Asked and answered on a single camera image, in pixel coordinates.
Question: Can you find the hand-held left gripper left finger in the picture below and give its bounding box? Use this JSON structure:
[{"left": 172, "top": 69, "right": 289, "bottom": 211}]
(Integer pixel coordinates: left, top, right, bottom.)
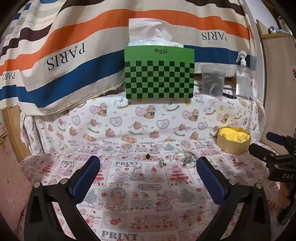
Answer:
[{"left": 24, "top": 156, "right": 102, "bottom": 241}]

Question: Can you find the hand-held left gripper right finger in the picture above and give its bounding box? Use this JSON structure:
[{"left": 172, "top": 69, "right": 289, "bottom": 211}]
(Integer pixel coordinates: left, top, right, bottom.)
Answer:
[{"left": 196, "top": 156, "right": 271, "bottom": 241}]

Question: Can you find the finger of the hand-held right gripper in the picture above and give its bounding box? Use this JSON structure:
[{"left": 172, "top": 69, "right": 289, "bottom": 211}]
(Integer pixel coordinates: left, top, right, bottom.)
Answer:
[
  {"left": 248, "top": 143, "right": 278, "bottom": 163},
  {"left": 266, "top": 132, "right": 292, "bottom": 146}
]

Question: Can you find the octagonal cardboard box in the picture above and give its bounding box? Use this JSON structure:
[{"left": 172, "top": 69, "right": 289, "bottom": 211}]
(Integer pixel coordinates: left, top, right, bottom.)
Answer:
[{"left": 216, "top": 126, "right": 252, "bottom": 155}]

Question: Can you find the silver chain bracelet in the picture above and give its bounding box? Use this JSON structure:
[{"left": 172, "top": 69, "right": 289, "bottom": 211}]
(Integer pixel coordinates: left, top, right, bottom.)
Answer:
[{"left": 183, "top": 155, "right": 198, "bottom": 168}]

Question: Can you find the thin silver bangle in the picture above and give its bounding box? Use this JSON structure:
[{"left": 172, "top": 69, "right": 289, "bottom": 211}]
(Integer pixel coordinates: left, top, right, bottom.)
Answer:
[{"left": 173, "top": 151, "right": 193, "bottom": 163}]

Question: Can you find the person's right hand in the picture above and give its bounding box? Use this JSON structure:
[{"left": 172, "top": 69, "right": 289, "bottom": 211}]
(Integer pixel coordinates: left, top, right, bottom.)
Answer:
[{"left": 279, "top": 185, "right": 293, "bottom": 210}]

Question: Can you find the yellow cloth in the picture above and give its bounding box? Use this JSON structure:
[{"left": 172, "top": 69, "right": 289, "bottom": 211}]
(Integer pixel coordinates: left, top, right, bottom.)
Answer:
[{"left": 219, "top": 127, "right": 251, "bottom": 142}]

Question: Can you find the pink picture print cloth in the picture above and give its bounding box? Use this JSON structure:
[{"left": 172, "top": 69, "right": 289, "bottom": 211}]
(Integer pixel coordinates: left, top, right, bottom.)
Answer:
[{"left": 20, "top": 139, "right": 285, "bottom": 241}]

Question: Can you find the clear spray bottle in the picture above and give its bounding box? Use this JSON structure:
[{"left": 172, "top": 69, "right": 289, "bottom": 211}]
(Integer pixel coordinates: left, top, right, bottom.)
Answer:
[{"left": 235, "top": 51, "right": 255, "bottom": 100}]

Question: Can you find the wooden cabinet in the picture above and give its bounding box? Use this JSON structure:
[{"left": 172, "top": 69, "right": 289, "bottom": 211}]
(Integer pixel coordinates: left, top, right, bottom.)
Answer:
[{"left": 255, "top": 20, "right": 296, "bottom": 144}]

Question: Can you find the pink cushion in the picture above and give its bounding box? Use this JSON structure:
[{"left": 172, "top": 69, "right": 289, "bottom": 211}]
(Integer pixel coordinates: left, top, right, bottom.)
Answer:
[{"left": 0, "top": 123, "right": 33, "bottom": 239}]

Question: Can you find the bear print cloth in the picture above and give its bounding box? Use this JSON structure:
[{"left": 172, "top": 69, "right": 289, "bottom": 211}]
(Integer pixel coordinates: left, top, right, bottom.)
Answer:
[{"left": 20, "top": 91, "right": 266, "bottom": 156}]

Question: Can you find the clear plastic container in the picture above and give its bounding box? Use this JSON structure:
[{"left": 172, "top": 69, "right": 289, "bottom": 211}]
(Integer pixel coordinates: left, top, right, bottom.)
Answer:
[{"left": 201, "top": 64, "right": 226, "bottom": 96}]

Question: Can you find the green checkered tissue box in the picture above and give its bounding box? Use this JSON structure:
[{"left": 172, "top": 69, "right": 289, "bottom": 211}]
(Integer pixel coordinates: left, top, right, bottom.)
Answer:
[{"left": 124, "top": 45, "right": 195, "bottom": 100}]

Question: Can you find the striped printed blanket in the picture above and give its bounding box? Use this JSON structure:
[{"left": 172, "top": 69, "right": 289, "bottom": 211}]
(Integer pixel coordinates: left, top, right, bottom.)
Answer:
[{"left": 0, "top": 0, "right": 258, "bottom": 116}]

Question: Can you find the white tissue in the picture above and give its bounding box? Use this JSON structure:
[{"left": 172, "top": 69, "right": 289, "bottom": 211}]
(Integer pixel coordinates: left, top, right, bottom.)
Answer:
[{"left": 128, "top": 19, "right": 184, "bottom": 48}]

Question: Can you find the wooden frame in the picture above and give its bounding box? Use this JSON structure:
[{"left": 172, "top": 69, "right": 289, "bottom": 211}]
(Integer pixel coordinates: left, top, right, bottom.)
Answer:
[{"left": 2, "top": 105, "right": 26, "bottom": 163}]

